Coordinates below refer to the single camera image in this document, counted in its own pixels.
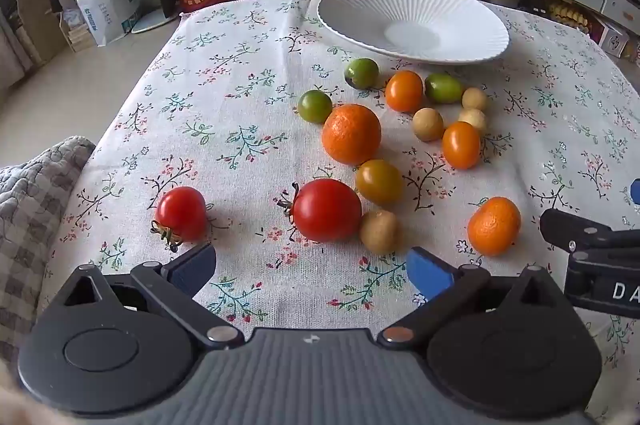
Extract yellow tomato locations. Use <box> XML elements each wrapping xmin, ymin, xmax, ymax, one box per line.
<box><xmin>355</xmin><ymin>159</ymin><xmax>404</xmax><ymax>204</ymax></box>

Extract round green tomato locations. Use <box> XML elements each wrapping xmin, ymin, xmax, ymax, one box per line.
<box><xmin>297</xmin><ymin>90</ymin><xmax>334</xmax><ymax>124</ymax></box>

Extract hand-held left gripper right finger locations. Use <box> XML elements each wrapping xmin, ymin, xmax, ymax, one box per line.
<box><xmin>376</xmin><ymin>247</ymin><xmax>573</xmax><ymax>351</ymax></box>

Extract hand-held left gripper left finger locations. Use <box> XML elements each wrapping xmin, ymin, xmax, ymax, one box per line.
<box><xmin>62</xmin><ymin>243</ymin><xmax>246</xmax><ymax>351</ymax></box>

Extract white ribbed plate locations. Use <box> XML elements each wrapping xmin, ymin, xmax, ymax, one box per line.
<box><xmin>316</xmin><ymin>0</ymin><xmax>511</xmax><ymax>66</ymax></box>

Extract brown longan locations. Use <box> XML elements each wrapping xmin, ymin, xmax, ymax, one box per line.
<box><xmin>360</xmin><ymin>210</ymin><xmax>401</xmax><ymax>256</ymax></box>
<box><xmin>412</xmin><ymin>107</ymin><xmax>445</xmax><ymax>142</ymax></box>
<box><xmin>461</xmin><ymin>87</ymin><xmax>489</xmax><ymax>112</ymax></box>
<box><xmin>457</xmin><ymin>108</ymin><xmax>487</xmax><ymax>133</ymax></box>

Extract orange cherry tomato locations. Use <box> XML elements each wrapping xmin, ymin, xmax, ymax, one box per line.
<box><xmin>442</xmin><ymin>121</ymin><xmax>482</xmax><ymax>170</ymax></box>
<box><xmin>385</xmin><ymin>70</ymin><xmax>424</xmax><ymax>113</ymax></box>

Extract yellow egg tray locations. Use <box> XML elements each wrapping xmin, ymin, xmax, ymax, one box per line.
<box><xmin>547</xmin><ymin>2</ymin><xmax>593</xmax><ymax>30</ymax></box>

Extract floral tablecloth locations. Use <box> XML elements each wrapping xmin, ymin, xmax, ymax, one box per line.
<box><xmin>37</xmin><ymin>0</ymin><xmax>640</xmax><ymax>425</ymax></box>

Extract green spotted jujube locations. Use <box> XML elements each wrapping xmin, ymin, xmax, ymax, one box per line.
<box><xmin>344</xmin><ymin>58</ymin><xmax>380</xmax><ymax>90</ymax></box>

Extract small red tomato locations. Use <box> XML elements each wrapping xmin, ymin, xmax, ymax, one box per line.
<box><xmin>151</xmin><ymin>186</ymin><xmax>208</xmax><ymax>252</ymax></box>

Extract large red tomato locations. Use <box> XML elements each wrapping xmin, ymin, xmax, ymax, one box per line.
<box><xmin>277</xmin><ymin>178</ymin><xmax>363</xmax><ymax>244</ymax></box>

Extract small mandarin orange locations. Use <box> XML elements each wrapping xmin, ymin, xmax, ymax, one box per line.
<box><xmin>467</xmin><ymin>197</ymin><xmax>522</xmax><ymax>257</ymax></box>

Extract grey checked quilt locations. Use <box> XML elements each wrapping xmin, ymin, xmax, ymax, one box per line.
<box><xmin>0</xmin><ymin>136</ymin><xmax>96</xmax><ymax>356</ymax></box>

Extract oval green jujube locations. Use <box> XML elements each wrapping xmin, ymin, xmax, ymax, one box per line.
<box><xmin>424</xmin><ymin>73</ymin><xmax>465</xmax><ymax>104</ymax></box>

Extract large mandarin orange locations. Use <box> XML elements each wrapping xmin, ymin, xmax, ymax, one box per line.
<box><xmin>321</xmin><ymin>103</ymin><xmax>383</xmax><ymax>166</ymax></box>

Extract white paper bag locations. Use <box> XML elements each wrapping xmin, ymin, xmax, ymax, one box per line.
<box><xmin>72</xmin><ymin>0</ymin><xmax>148</xmax><ymax>46</ymax></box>

